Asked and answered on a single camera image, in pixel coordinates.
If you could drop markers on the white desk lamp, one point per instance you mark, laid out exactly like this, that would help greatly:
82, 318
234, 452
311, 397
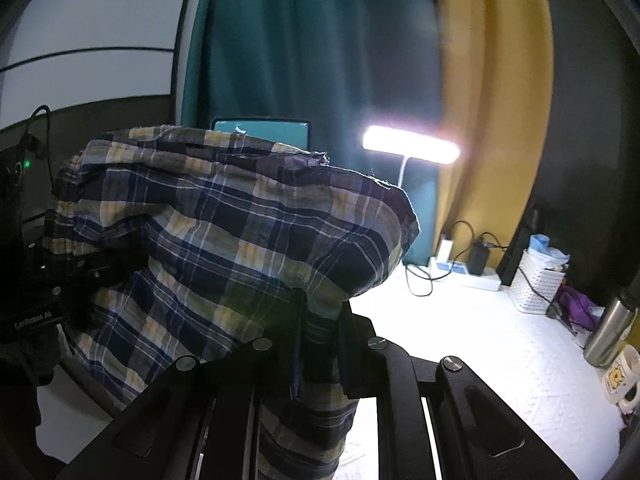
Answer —
409, 144

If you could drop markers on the blue yellow plaid pants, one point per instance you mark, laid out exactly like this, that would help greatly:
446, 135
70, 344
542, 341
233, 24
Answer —
230, 226

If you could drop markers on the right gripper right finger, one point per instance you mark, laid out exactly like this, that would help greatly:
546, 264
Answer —
437, 419

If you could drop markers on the white tablecloth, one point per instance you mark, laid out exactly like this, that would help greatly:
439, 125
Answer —
531, 361

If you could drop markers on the yellow curtain left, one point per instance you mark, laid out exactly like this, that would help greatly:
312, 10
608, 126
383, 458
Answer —
496, 58

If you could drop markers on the tablet with teal screen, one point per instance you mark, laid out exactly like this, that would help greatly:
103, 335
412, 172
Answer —
293, 132

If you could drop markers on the white plastic basket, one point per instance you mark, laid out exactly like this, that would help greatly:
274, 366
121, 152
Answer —
535, 284

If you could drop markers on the white power strip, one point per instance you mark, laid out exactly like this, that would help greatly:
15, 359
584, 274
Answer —
456, 274

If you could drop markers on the black power adapter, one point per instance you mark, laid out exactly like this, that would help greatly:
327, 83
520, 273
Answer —
478, 257

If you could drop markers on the purple cloth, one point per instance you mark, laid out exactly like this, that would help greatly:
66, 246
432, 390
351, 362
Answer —
579, 307

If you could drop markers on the teal curtain left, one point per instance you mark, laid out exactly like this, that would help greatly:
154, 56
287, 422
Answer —
341, 65

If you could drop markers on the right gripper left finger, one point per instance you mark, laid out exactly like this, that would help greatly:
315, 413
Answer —
200, 420

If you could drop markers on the white cartoon mug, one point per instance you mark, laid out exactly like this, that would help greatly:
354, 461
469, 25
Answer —
620, 382

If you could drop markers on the white charger plug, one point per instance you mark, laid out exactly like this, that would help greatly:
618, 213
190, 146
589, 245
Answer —
444, 249

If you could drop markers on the stainless steel tumbler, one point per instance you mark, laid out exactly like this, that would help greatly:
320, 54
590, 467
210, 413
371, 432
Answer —
604, 343

